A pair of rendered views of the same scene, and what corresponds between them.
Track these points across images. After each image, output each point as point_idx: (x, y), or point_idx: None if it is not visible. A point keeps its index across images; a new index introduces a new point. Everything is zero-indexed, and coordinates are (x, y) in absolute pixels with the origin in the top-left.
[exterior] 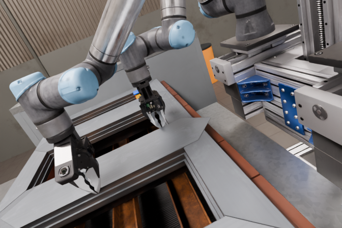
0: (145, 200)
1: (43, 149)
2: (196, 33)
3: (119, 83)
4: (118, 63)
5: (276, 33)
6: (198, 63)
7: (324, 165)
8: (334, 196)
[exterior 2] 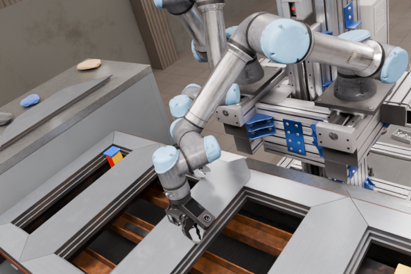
0: None
1: (37, 254)
2: (150, 66)
3: (68, 147)
4: (62, 118)
5: (270, 78)
6: (155, 102)
7: (331, 169)
8: (338, 188)
